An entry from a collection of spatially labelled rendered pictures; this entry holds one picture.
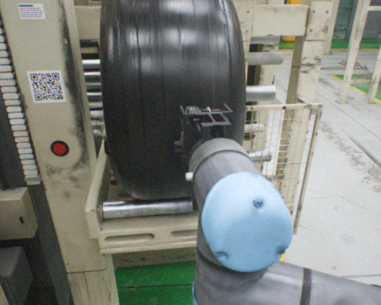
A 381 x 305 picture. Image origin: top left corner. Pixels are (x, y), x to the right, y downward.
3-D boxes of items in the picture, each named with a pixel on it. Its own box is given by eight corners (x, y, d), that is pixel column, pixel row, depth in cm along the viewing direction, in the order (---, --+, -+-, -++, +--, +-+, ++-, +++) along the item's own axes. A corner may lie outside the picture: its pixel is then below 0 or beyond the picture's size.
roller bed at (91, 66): (74, 140, 121) (60, 61, 107) (80, 124, 134) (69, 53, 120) (126, 137, 123) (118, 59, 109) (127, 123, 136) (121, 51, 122)
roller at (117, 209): (100, 198, 85) (101, 214, 86) (97, 206, 80) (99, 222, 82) (227, 190, 88) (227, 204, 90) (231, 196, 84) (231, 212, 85)
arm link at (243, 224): (204, 286, 27) (211, 199, 24) (188, 215, 37) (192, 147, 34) (291, 281, 28) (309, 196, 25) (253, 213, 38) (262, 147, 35)
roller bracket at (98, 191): (89, 241, 80) (83, 210, 75) (106, 163, 115) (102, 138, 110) (103, 239, 80) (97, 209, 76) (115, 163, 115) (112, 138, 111)
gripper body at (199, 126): (225, 102, 50) (248, 124, 39) (224, 153, 53) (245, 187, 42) (177, 104, 49) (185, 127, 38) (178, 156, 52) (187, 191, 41)
